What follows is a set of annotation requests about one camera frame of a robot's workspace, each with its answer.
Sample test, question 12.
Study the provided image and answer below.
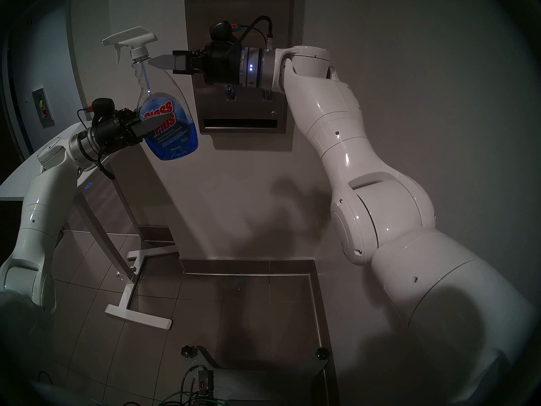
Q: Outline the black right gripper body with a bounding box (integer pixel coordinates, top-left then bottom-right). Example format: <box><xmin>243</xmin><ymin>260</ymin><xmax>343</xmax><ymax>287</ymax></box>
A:
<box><xmin>192</xmin><ymin>41</ymin><xmax>246</xmax><ymax>85</ymax></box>

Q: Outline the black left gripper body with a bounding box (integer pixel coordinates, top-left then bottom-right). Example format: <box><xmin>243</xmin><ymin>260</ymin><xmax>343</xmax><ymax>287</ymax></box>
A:
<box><xmin>91</xmin><ymin>108</ymin><xmax>144</xmax><ymax>154</ymax></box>

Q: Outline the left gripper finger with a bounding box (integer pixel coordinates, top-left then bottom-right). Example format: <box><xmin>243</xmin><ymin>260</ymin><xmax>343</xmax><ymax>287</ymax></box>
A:
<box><xmin>131</xmin><ymin>115</ymin><xmax>166</xmax><ymax>139</ymax></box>

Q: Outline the blue glass cleaner spray bottle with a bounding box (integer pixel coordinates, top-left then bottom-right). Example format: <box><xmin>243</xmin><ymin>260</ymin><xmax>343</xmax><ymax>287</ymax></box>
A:
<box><xmin>102</xmin><ymin>27</ymin><xmax>199</xmax><ymax>161</ymax></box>

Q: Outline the white table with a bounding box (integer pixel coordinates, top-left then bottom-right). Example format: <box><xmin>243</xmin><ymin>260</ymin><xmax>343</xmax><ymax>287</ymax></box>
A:
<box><xmin>0</xmin><ymin>122</ymin><xmax>178</xmax><ymax>330</ymax></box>

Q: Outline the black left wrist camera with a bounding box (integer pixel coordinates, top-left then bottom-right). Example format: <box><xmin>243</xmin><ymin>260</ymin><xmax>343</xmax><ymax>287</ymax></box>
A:
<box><xmin>91</xmin><ymin>98</ymin><xmax>115</xmax><ymax>122</ymax></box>

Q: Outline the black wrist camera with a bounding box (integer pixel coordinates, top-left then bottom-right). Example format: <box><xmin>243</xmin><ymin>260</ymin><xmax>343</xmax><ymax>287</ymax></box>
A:
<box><xmin>209</xmin><ymin>20</ymin><xmax>237</xmax><ymax>44</ymax></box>
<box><xmin>91</xmin><ymin>98</ymin><xmax>115</xmax><ymax>122</ymax></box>

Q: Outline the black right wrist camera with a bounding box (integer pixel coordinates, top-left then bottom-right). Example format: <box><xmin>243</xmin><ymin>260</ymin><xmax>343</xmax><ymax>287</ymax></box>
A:
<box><xmin>209</xmin><ymin>20</ymin><xmax>237</xmax><ymax>44</ymax></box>

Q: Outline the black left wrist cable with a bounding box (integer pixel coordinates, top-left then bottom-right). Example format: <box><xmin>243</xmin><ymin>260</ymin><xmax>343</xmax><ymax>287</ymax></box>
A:
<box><xmin>77</xmin><ymin>107</ymin><xmax>115</xmax><ymax>180</ymax></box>

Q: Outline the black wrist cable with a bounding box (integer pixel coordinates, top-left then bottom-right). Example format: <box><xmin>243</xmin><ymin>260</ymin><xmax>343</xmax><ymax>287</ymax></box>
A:
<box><xmin>77</xmin><ymin>107</ymin><xmax>115</xmax><ymax>180</ymax></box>
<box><xmin>237</xmin><ymin>15</ymin><xmax>274</xmax><ymax>50</ymax></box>

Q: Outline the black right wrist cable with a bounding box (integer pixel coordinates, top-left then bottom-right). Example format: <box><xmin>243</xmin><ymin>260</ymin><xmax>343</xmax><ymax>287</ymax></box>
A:
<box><xmin>237</xmin><ymin>15</ymin><xmax>274</xmax><ymax>50</ymax></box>

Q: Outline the stainless steel wall dispenser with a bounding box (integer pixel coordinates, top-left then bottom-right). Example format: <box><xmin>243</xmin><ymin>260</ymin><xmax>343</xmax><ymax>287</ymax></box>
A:
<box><xmin>185</xmin><ymin>0</ymin><xmax>295</xmax><ymax>135</ymax></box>

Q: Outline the grey wall alarm box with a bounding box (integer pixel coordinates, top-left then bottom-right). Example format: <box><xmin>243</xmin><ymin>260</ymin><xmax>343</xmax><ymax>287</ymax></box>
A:
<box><xmin>32</xmin><ymin>87</ymin><xmax>55</xmax><ymax>129</ymax></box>

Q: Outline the black base cable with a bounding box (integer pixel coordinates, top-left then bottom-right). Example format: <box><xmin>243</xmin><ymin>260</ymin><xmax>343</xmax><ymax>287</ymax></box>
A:
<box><xmin>181</xmin><ymin>365</ymin><xmax>210</xmax><ymax>399</ymax></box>

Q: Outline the black power box red switch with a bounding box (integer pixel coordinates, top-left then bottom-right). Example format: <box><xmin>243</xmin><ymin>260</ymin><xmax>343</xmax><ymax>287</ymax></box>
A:
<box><xmin>195</xmin><ymin>368</ymin><xmax>215</xmax><ymax>396</ymax></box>

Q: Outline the green cable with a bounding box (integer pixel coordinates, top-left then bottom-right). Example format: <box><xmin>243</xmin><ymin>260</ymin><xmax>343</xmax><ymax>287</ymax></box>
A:
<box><xmin>158</xmin><ymin>390</ymin><xmax>216</xmax><ymax>406</ymax></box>

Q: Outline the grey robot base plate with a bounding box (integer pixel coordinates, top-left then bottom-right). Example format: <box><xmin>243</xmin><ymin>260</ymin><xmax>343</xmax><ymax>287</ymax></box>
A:
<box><xmin>199</xmin><ymin>346</ymin><xmax>330</xmax><ymax>406</ymax></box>

